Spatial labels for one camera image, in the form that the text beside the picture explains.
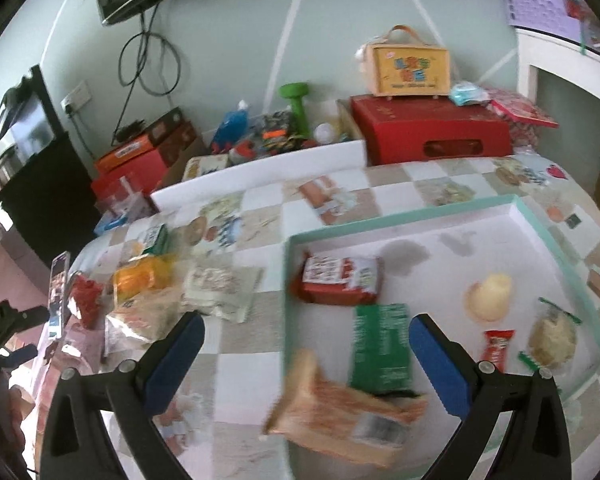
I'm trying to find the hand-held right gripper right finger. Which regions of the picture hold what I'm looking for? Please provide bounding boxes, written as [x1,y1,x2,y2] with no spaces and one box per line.
[408,313,573,480]

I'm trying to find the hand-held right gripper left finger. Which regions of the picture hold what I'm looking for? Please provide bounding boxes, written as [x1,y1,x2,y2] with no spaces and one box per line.
[39,310,206,480]

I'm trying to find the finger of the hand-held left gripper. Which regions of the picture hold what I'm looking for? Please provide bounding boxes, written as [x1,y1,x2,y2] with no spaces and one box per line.
[0,301,48,333]
[0,344,36,363]

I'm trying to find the pink snack packet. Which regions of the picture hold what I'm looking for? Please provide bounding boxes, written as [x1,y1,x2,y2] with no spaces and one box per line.
[55,327,108,376]

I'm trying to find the bread bun clear packet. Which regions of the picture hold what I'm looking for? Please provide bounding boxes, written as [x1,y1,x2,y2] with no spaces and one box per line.
[104,287,186,356]

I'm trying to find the green snack packet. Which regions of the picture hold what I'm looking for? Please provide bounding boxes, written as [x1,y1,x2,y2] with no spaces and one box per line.
[349,302,415,396]

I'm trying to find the small red candy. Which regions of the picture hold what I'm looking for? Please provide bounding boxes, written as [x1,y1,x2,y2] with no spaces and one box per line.
[479,329,516,363]

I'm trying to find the glossy red snack packet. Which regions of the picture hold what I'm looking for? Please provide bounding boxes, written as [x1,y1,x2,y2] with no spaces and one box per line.
[67,272,106,328]

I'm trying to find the beige snack packet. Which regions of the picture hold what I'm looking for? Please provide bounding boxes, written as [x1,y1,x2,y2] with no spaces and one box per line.
[181,260,263,322]

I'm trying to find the yellow snack packet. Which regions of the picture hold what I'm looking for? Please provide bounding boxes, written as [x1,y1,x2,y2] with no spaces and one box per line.
[112,255,176,306]

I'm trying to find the yellow round pastry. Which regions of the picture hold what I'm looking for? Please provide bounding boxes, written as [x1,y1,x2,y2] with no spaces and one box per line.
[464,272,513,322]

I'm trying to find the teal shallow cardboard box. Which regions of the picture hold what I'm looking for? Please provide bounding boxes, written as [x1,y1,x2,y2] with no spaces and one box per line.
[284,195,600,480]

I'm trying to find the orange biscuit pack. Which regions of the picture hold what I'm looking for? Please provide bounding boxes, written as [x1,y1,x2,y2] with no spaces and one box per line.
[262,349,428,468]

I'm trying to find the clear packet green edges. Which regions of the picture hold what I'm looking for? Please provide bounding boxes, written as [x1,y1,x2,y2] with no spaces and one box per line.
[519,297,583,373]

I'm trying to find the white green biscuit packet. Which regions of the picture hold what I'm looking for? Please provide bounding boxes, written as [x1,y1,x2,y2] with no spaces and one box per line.
[139,225,173,256]

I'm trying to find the dark red labelled packet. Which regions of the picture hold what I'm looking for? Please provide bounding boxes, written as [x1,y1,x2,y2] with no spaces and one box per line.
[290,252,385,306]

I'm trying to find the clear acrylic stand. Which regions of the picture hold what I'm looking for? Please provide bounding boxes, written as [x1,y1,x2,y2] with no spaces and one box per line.
[47,251,72,338]

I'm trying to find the black cabinet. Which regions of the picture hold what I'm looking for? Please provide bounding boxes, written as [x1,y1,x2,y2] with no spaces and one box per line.
[0,132,101,266]

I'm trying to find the blue packet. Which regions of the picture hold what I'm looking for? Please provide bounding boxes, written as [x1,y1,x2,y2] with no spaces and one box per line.
[94,212,131,236]

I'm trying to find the clear plastic box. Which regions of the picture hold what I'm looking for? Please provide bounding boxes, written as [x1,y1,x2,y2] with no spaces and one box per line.
[94,175,153,223]

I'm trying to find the black countertop appliance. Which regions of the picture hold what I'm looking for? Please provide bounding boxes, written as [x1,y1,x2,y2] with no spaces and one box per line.
[0,65,61,161]

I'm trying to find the plain red box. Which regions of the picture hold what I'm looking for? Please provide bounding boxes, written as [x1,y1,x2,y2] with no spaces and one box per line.
[90,150,173,206]

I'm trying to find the yellow printed card box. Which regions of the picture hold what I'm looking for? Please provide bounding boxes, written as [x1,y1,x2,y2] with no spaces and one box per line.
[181,155,231,182]

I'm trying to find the orange cardboard box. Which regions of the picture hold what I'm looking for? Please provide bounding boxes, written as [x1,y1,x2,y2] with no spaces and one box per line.
[94,134,156,171]

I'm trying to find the white foam board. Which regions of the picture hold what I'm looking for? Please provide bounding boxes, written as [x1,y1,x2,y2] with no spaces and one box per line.
[150,139,368,213]

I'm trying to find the black power adapter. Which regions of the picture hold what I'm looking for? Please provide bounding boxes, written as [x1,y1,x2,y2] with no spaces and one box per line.
[114,119,146,141]

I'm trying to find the brown printed box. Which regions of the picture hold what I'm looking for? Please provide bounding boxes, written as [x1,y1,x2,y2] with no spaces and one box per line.
[147,106,198,166]

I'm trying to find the blue plastic bottle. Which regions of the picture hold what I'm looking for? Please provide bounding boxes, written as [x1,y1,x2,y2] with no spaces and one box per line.
[209,101,251,155]

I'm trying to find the pile of small toys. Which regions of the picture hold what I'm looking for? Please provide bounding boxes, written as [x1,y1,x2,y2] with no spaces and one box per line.
[227,110,311,161]

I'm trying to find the red gift box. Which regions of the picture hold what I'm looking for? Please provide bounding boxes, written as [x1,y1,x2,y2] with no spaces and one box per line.
[350,94,513,166]

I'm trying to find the open cardboard box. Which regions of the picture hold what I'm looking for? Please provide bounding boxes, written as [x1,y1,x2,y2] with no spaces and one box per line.
[160,99,366,191]

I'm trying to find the red patterned box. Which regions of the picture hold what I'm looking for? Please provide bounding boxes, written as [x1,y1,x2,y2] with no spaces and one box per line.
[482,85,561,148]

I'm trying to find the blue wet wipes pack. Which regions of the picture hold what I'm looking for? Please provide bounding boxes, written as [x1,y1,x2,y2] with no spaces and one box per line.
[449,80,491,107]

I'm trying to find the green dumbbell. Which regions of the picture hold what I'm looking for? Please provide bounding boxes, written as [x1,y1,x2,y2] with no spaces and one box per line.
[278,82,313,140]

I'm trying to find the white desk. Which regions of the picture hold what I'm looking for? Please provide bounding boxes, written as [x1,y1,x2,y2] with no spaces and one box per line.
[515,27,600,201]

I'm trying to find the white wall socket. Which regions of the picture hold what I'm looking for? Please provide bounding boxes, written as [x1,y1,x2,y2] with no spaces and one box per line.
[60,80,91,112]

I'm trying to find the yellow wooden handle case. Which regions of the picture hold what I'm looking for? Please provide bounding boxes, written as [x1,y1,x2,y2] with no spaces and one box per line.
[356,25,451,98]

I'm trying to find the black cable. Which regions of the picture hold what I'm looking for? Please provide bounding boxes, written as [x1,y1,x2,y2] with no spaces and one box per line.
[112,2,182,136]

